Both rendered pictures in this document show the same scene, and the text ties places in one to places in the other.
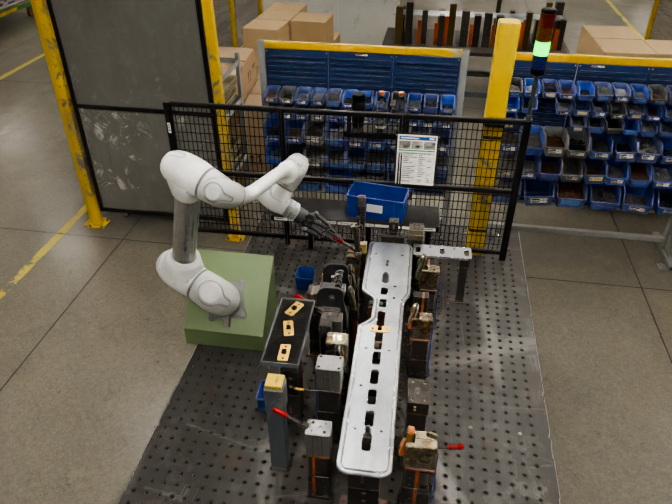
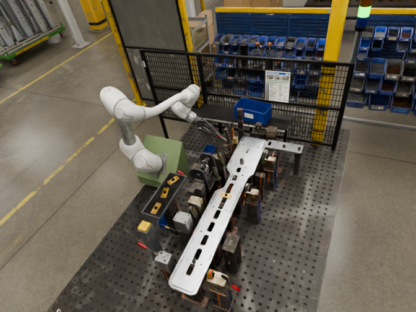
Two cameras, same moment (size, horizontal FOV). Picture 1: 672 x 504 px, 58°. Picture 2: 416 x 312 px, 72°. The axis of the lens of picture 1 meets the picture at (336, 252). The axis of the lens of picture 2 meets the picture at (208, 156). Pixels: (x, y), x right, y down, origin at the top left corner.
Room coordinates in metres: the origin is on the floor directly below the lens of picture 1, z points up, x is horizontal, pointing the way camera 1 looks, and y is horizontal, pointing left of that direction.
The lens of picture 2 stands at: (0.69, -0.62, 2.61)
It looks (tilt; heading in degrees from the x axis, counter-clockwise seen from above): 43 degrees down; 23
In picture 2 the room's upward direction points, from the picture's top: 10 degrees counter-clockwise
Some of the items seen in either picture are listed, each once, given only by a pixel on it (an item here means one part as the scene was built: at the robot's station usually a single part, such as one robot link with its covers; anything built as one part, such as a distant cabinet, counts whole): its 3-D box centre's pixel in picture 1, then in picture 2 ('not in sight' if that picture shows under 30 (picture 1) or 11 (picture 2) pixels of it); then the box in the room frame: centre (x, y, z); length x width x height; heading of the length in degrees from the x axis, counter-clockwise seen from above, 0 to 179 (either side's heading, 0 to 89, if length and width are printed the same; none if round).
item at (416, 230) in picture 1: (414, 255); (271, 145); (2.64, -0.41, 0.88); 0.08 x 0.08 x 0.36; 82
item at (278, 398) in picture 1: (278, 425); (153, 245); (1.48, 0.21, 0.92); 0.08 x 0.08 x 0.44; 82
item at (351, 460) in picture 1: (381, 333); (226, 198); (1.90, -0.19, 1.00); 1.38 x 0.22 x 0.02; 172
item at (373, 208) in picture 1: (377, 202); (252, 111); (2.83, -0.22, 1.09); 0.30 x 0.17 x 0.13; 74
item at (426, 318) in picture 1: (419, 345); (252, 205); (1.96, -0.37, 0.87); 0.12 x 0.09 x 0.35; 82
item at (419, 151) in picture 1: (415, 159); (277, 86); (2.92, -0.42, 1.30); 0.23 x 0.02 x 0.31; 82
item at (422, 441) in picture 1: (418, 471); (221, 290); (1.32, -0.29, 0.88); 0.15 x 0.11 x 0.36; 82
